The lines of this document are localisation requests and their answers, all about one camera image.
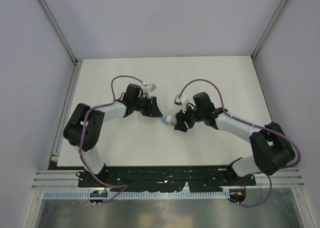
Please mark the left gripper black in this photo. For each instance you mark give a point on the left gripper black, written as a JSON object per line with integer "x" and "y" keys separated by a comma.
{"x": 152, "y": 109}

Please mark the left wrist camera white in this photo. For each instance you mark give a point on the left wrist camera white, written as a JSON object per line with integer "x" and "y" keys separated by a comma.
{"x": 147, "y": 89}

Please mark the right aluminium frame post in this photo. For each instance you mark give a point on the right aluminium frame post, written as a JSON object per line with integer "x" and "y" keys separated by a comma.
{"x": 277, "y": 14}

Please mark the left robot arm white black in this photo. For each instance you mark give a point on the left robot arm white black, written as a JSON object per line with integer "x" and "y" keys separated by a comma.
{"x": 83, "y": 128}

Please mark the left aluminium frame post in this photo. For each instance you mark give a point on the left aluminium frame post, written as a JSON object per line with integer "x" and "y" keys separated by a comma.
{"x": 56, "y": 28}

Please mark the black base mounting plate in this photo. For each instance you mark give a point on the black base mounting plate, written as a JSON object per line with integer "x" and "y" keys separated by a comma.
{"x": 170, "y": 179}

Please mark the slotted grey cable duct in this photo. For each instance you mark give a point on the slotted grey cable duct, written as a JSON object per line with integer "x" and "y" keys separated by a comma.
{"x": 91, "y": 194}

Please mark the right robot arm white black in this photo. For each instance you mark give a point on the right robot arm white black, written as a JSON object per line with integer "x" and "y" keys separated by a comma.
{"x": 270, "y": 150}

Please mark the aluminium frame post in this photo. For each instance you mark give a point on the aluminium frame post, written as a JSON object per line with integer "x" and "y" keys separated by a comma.
{"x": 56, "y": 28}
{"x": 277, "y": 14}

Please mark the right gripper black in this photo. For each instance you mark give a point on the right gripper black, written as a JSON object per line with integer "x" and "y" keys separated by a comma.
{"x": 181, "y": 125}

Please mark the clear blue pill organizer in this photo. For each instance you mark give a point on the clear blue pill organizer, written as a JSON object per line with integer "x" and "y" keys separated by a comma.
{"x": 165, "y": 121}

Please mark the white vitamin pill bottle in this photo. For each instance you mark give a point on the white vitamin pill bottle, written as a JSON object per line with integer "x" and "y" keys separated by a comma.
{"x": 171, "y": 120}

